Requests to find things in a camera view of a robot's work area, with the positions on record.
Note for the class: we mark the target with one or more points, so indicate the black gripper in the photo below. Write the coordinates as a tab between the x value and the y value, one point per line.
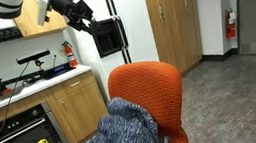
79	15

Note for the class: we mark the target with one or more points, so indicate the blue speckled fleece blanket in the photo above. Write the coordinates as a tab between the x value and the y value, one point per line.
123	136

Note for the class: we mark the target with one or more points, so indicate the black panel on rail stand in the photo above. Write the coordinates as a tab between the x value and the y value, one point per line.
108	37

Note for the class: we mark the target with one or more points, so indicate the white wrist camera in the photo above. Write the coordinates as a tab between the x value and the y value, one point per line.
42	11

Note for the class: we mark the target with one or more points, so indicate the red fire extinguisher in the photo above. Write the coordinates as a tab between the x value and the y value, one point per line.
70	56
229	25

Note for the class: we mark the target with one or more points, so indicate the black camera bar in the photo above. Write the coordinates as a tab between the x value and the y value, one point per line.
31	57

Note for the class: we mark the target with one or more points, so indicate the tall wooden cabinet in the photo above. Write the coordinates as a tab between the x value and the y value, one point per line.
175	24

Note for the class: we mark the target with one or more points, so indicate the wooden base cabinet white counter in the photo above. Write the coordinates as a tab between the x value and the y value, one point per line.
79	105

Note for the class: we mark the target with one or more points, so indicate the dark blue tray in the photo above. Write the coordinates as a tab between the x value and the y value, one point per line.
57	70

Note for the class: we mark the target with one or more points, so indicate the orange fabric chair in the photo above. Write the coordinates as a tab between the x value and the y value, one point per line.
151	91

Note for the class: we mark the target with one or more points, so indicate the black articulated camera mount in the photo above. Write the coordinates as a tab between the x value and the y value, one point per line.
18	79

